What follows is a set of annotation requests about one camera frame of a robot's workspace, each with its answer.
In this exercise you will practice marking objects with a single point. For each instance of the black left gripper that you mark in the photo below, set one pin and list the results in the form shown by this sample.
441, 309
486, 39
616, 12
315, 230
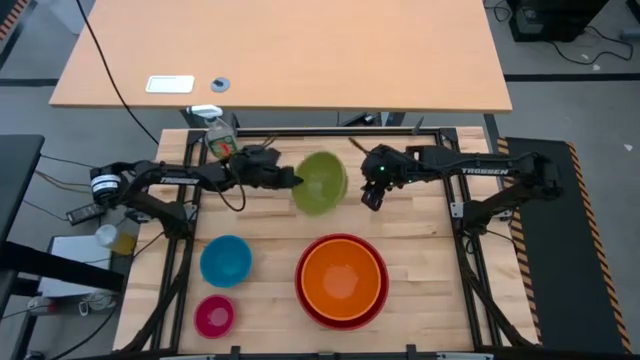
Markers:
257, 167

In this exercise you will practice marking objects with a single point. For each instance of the black side table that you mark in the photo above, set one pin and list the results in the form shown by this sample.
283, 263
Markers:
17, 170

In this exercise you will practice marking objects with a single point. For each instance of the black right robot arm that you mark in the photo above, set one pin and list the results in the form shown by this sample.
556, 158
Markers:
495, 172

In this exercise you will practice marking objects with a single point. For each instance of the green plastic bowl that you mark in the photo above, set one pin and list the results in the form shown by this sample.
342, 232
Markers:
322, 182

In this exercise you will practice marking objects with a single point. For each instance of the black mat with hazard stripes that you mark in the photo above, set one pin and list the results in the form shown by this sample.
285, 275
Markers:
560, 260

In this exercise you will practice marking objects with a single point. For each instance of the clear spray bottle white trigger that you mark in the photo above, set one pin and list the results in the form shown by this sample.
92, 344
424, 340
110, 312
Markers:
220, 137

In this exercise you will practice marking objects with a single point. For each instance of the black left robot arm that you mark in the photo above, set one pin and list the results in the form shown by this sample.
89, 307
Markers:
175, 176

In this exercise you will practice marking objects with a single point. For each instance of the black aluminium frame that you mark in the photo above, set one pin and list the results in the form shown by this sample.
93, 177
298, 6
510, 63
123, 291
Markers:
462, 240

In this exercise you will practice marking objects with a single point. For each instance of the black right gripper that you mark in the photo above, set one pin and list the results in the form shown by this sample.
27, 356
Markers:
387, 167

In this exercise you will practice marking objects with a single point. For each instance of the blue plastic bowl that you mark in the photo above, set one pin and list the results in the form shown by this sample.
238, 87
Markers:
226, 261

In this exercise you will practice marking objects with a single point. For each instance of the black equipment case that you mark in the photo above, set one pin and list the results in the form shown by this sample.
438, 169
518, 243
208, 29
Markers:
555, 17

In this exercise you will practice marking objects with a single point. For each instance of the small magenta plastic bowl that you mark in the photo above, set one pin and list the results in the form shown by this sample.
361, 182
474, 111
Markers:
215, 316

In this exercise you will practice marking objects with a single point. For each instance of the plastic bottle with yellow liquid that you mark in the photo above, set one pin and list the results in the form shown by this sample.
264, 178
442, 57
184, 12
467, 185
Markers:
116, 240

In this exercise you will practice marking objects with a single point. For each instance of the light wooden desk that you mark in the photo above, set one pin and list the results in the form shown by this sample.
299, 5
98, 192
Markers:
310, 50

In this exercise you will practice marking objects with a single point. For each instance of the large red plastic bowl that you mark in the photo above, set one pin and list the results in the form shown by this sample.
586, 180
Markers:
385, 285

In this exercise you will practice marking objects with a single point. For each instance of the white flat rectangular device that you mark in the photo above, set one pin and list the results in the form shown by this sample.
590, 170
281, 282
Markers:
170, 84

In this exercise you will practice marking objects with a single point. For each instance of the orange plastic bowl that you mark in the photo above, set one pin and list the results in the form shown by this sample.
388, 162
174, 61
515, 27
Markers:
341, 279

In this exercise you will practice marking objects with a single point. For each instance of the black power adapter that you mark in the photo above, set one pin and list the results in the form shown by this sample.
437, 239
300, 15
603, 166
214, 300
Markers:
85, 213

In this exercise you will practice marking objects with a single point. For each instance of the white box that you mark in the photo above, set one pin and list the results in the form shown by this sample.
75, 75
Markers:
75, 260

